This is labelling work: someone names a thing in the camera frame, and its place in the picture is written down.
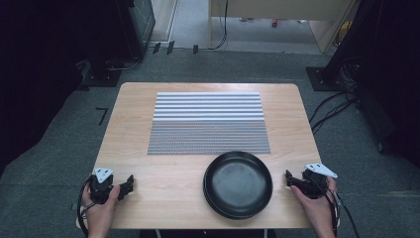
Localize dark cabinet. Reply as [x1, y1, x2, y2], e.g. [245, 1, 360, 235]
[116, 0, 157, 60]

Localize light wooden furniture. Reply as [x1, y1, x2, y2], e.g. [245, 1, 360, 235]
[207, 0, 360, 55]

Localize black floor cables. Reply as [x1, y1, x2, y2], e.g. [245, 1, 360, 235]
[308, 62, 361, 135]

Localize person's left hand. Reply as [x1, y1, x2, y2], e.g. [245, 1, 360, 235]
[81, 183, 122, 238]

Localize black stand base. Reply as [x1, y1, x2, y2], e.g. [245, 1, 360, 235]
[305, 65, 349, 92]
[80, 59, 123, 89]

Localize yellow object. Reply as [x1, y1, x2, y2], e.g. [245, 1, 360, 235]
[338, 20, 354, 46]

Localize hand-held gripper cable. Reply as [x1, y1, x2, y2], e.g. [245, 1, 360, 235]
[324, 186, 362, 238]
[76, 177, 97, 238]

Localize black plate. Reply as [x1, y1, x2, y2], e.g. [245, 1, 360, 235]
[202, 172, 265, 221]
[203, 151, 274, 218]

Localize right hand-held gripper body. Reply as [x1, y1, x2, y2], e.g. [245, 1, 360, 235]
[300, 162, 339, 200]

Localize grey striped placemat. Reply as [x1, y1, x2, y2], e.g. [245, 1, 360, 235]
[147, 91, 272, 156]

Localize black hanging cable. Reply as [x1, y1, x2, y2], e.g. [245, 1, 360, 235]
[197, 0, 230, 52]

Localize person's right hand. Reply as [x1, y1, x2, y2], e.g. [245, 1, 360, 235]
[289, 176, 339, 238]

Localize left hand-held gripper cable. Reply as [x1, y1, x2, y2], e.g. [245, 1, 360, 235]
[76, 177, 97, 238]

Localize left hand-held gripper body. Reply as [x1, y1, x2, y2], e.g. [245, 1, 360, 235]
[89, 167, 115, 204]

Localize right hand-held gripper cable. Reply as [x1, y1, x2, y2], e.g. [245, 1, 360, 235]
[324, 186, 362, 238]

